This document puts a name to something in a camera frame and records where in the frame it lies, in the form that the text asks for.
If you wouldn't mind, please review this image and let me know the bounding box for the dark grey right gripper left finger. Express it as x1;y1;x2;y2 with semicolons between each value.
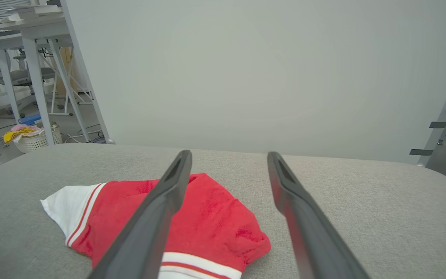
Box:
87;150;193;279

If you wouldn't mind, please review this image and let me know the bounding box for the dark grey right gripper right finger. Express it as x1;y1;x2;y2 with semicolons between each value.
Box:
268;152;371;279

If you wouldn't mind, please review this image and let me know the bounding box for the red Bulls basketball jersey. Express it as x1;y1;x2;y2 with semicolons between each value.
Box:
40;172;272;279

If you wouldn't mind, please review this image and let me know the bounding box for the white woven laundry basket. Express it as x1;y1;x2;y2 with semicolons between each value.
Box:
14;123;63;153

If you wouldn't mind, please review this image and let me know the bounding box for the white metal stand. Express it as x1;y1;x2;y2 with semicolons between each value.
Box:
50;46;94;116

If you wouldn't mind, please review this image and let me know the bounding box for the blue box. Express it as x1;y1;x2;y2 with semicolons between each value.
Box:
19;113;42;126

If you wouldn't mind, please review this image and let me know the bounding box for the yellow cloth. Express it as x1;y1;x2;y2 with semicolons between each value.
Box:
3;127;36;143

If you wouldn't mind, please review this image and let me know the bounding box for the white partition screen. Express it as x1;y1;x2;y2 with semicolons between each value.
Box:
60;0;446;167

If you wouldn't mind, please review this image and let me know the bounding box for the brown cardboard sheet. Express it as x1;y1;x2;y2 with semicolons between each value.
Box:
55;47;75;96

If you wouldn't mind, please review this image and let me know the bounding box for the grey office chair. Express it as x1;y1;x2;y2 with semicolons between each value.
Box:
0;48;57;117

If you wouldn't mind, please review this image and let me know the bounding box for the white floor cable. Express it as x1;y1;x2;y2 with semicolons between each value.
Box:
61;124;101;144

